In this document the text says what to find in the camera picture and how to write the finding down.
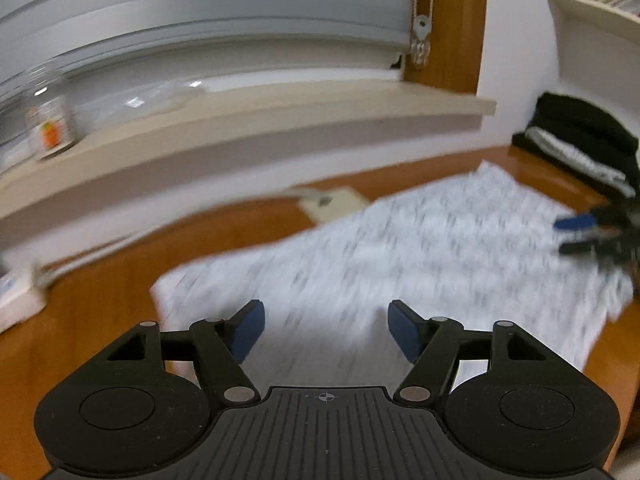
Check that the clear plastic bag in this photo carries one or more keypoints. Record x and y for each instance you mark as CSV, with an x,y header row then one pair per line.
x,y
150,97

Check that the white power strip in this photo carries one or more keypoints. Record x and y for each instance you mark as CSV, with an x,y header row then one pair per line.
x,y
20,300

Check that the clear bottle orange label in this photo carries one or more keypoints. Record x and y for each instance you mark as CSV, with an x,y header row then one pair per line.
x,y
50,120

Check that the wooden window frame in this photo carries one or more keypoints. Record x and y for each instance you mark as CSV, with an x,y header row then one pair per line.
x,y
450,25

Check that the grey folded garment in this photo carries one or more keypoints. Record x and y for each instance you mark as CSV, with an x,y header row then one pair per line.
x,y
545,140

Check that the white window blind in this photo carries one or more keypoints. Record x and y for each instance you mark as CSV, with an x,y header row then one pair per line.
x,y
200,10

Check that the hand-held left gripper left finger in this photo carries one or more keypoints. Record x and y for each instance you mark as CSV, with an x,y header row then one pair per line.
x,y
247,330

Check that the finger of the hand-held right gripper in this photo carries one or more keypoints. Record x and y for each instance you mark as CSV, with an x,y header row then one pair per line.
x,y
575,222
585,247

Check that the beige window sill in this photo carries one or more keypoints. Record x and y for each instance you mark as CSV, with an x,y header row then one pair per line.
x,y
250,120

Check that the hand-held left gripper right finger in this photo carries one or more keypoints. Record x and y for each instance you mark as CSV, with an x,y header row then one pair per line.
x,y
404,330

